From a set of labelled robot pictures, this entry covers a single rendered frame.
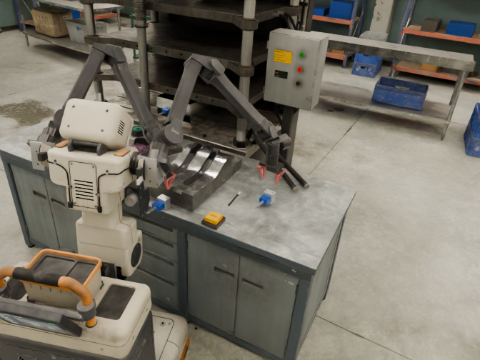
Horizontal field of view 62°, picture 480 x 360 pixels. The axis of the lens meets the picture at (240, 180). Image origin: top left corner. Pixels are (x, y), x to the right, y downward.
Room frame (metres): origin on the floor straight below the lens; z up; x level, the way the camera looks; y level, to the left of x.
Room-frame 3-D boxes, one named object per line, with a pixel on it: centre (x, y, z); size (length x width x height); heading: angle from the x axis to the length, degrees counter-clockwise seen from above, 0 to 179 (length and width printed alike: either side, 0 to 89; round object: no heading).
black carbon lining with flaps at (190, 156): (1.79, 0.24, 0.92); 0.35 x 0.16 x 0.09; 155
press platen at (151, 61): (2.85, 0.37, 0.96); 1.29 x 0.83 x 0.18; 65
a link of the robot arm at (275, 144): (1.65, -0.15, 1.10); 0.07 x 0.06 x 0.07; 135
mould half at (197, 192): (1.80, 0.22, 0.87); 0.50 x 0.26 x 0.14; 155
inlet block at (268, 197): (1.61, -0.12, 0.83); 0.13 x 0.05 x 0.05; 147
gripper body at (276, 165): (1.64, -0.14, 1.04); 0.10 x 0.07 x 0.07; 56
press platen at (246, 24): (2.84, 0.37, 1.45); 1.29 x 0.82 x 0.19; 65
